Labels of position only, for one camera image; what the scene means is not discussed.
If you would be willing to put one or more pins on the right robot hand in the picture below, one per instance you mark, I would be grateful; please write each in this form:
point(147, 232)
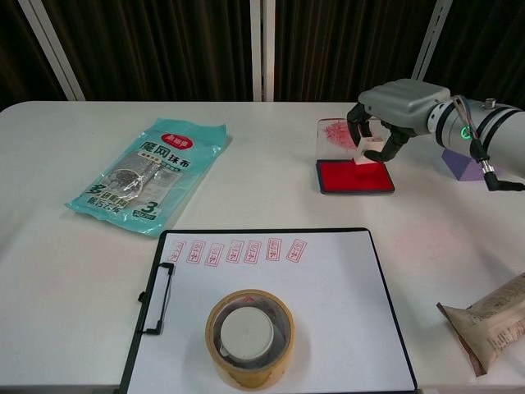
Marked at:
point(402, 102)

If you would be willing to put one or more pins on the white stamp with red base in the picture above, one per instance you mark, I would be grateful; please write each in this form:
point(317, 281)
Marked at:
point(371, 143)

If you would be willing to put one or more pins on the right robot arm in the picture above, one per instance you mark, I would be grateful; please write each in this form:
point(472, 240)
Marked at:
point(500, 127)

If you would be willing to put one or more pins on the black pleated curtain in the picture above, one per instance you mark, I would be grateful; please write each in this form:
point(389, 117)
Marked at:
point(340, 49)
point(16, 53)
point(488, 45)
point(164, 49)

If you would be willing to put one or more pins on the purple foam cube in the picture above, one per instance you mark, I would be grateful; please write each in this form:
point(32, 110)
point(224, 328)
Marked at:
point(463, 168)

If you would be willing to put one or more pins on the white stamped paper sheet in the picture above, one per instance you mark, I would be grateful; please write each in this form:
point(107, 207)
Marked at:
point(328, 308)

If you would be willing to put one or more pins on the brown snack package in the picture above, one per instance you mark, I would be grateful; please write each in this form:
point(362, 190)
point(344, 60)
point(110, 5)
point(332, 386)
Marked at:
point(492, 328)

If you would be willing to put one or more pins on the teal cloth package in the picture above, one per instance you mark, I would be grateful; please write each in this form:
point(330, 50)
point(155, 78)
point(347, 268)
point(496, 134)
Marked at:
point(135, 184)

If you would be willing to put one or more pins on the yellow packing tape roll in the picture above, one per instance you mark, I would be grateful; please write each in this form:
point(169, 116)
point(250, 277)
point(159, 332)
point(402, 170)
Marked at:
point(246, 375)

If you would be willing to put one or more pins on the black clipboard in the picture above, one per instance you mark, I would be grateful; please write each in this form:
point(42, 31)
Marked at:
point(151, 331)

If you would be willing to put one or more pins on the white metal frame post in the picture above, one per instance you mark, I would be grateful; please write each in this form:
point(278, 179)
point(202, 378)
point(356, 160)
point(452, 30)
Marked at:
point(53, 53)
point(262, 49)
point(430, 41)

